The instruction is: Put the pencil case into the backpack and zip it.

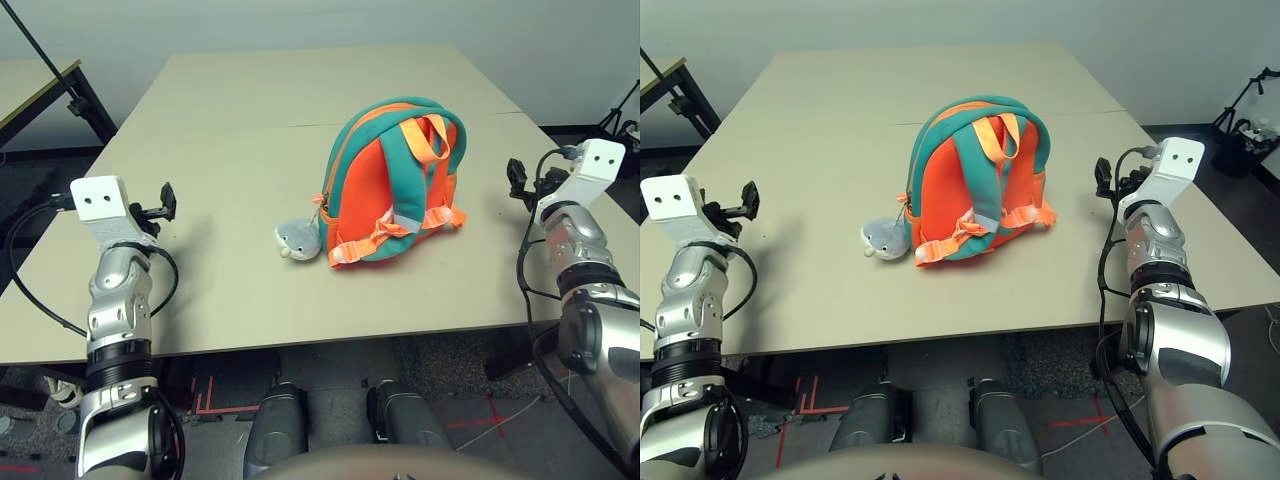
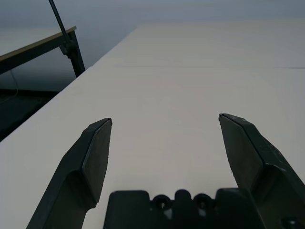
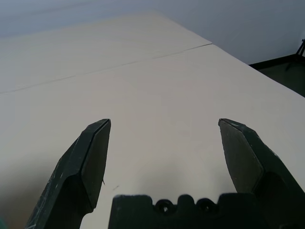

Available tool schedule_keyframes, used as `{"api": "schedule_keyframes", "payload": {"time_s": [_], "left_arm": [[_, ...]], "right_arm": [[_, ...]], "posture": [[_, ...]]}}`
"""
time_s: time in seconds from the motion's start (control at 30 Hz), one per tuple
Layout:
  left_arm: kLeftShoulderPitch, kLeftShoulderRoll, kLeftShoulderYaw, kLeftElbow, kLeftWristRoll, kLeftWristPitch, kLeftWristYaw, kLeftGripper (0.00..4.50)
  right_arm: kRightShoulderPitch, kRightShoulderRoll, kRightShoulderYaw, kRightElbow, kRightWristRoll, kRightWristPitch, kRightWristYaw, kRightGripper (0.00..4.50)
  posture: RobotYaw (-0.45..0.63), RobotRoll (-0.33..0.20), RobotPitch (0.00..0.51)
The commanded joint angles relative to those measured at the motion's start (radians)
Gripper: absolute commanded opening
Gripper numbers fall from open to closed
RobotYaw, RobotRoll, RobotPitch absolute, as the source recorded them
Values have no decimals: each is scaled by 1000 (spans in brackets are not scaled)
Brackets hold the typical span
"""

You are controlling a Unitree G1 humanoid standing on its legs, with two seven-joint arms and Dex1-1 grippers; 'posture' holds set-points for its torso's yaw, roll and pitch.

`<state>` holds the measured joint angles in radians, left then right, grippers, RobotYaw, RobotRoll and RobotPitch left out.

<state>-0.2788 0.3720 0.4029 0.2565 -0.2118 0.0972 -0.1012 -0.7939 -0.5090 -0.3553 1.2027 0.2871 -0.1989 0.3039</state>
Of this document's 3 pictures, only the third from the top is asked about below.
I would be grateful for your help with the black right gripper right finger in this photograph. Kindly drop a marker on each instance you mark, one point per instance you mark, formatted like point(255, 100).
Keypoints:
point(250, 162)

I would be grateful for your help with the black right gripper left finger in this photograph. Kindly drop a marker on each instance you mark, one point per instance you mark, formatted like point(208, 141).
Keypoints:
point(78, 171)

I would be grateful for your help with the black tripod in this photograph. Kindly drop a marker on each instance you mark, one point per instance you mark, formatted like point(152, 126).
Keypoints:
point(302, 47)

